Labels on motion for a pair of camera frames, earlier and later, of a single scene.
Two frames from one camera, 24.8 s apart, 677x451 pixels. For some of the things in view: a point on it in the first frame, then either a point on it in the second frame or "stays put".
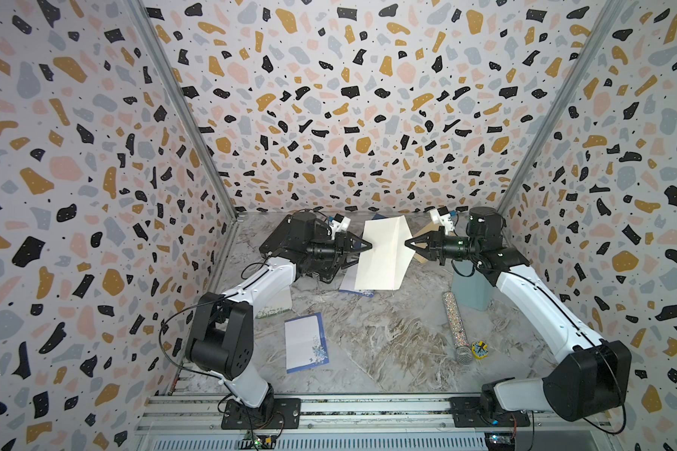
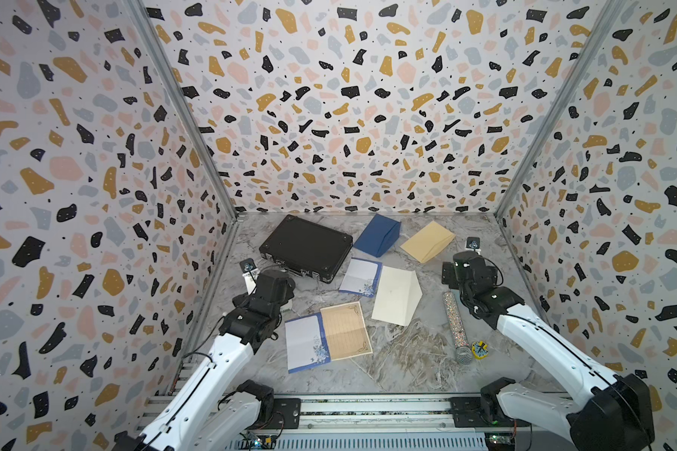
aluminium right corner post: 598,36 stays put
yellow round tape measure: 480,349 stays put
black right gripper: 433,241 to 450,281
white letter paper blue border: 305,343 stays put
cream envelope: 383,266 to 398,295
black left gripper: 341,251 to 287,292
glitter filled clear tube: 463,349 stays put
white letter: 349,281 stays put
